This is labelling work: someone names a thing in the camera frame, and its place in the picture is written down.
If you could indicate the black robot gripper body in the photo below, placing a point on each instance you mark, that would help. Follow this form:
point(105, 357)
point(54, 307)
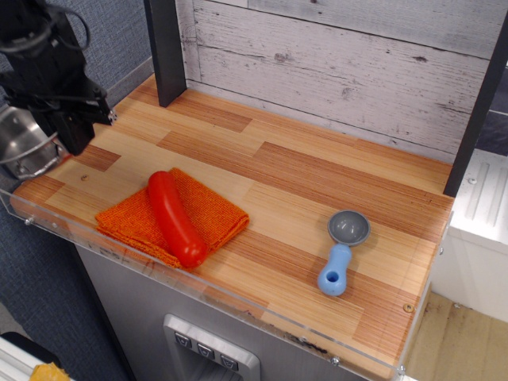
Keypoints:
point(45, 44)

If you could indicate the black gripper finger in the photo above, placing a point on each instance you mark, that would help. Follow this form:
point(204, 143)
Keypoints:
point(74, 132)

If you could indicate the silver metal pan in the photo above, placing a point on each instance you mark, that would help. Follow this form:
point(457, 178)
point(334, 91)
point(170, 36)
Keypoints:
point(26, 151)

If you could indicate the orange folded rag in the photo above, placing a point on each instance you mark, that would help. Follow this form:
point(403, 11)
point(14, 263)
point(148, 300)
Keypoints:
point(132, 221)

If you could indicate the clear acrylic table guard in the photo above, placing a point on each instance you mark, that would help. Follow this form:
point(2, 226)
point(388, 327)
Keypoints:
point(290, 177)

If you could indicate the red toy sausage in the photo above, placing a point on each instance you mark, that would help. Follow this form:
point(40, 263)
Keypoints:
point(181, 236)

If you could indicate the silver toy fridge cabinet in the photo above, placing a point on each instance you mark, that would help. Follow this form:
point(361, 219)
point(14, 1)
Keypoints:
point(136, 304)

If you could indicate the silver dispenser button panel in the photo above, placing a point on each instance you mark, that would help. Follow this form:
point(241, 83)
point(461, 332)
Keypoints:
point(200, 355)

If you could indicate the blue grey ice cream scoop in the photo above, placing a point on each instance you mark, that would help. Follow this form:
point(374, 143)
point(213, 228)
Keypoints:
point(347, 228)

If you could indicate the white ribbed side counter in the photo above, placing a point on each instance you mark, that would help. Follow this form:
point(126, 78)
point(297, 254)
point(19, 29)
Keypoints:
point(471, 266)

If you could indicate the black vertical post left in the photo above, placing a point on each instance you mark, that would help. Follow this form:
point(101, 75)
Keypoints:
point(166, 47)

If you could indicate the black vertical post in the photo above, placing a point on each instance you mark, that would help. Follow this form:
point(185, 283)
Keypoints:
point(479, 113)
point(166, 47)

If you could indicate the black vertical post right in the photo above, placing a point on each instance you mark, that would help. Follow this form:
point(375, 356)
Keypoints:
point(479, 113)

